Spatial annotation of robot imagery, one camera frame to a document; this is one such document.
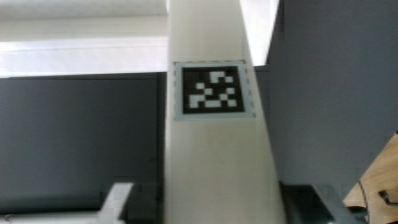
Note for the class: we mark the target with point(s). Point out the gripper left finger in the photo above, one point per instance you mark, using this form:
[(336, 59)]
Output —
[(130, 205)]

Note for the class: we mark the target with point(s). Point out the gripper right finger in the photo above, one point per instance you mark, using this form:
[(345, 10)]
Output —
[(310, 208)]

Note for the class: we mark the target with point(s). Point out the wooden board corner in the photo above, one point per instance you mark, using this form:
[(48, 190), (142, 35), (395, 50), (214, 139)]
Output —
[(379, 180)]

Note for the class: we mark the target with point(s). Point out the white front fence bar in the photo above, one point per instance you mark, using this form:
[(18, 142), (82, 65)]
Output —
[(79, 37)]

